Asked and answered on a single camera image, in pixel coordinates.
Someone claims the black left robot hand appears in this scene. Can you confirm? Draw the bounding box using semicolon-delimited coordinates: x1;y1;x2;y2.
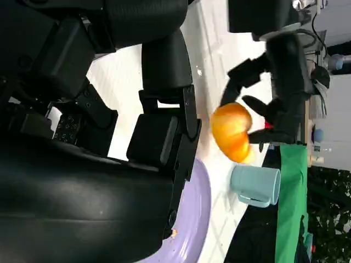
220;32;314;153

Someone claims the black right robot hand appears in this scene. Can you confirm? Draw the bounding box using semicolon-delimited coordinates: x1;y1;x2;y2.
0;0;202;263

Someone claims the orange white toy bread roll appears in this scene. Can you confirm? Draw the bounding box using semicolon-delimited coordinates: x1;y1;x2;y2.
210;102;256;164

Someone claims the pale green mug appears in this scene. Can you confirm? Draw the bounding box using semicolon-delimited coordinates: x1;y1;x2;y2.
230;165;282;208

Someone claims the lilac plate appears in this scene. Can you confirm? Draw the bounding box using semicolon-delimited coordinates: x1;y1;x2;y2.
137;158;212;263

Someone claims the green cloth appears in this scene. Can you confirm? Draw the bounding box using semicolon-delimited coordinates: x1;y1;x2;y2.
274;143;309;263

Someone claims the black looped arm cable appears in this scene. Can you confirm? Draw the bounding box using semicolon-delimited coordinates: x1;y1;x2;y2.
295;28;319;50

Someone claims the black background cable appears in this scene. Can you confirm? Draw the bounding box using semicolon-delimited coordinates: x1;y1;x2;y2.
311;4;330;59

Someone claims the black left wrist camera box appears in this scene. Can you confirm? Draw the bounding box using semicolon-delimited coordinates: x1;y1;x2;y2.
227;0;300;35

